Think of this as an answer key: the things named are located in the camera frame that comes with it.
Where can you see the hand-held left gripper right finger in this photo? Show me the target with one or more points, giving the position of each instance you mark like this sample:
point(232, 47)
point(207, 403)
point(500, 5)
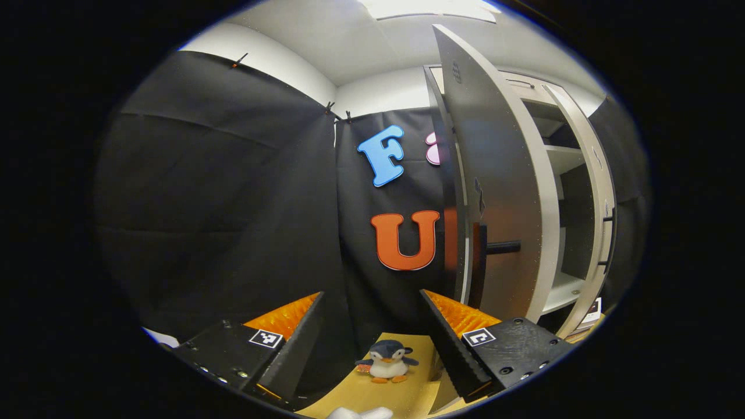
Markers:
point(445, 349)

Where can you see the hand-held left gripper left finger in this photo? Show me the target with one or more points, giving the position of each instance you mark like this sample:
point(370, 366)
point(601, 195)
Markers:
point(297, 349)

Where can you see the grey cabinet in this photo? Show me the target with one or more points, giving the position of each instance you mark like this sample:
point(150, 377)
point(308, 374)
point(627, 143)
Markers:
point(576, 221)

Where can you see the grey cabinet door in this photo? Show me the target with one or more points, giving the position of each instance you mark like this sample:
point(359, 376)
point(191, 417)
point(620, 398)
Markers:
point(605, 174)

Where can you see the thick white cabinet shelf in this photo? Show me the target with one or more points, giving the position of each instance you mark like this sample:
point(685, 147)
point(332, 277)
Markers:
point(564, 292)

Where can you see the thin white cabinet shelf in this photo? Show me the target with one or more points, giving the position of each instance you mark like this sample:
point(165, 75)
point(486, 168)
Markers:
point(564, 158)

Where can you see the grey cabinet drawer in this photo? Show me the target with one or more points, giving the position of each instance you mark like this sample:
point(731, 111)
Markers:
point(512, 77)

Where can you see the penguin plush toy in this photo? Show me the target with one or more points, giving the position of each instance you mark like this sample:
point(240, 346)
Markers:
point(387, 361)

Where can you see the long ceiling light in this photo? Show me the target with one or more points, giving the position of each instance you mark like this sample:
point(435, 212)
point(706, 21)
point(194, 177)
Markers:
point(430, 9)

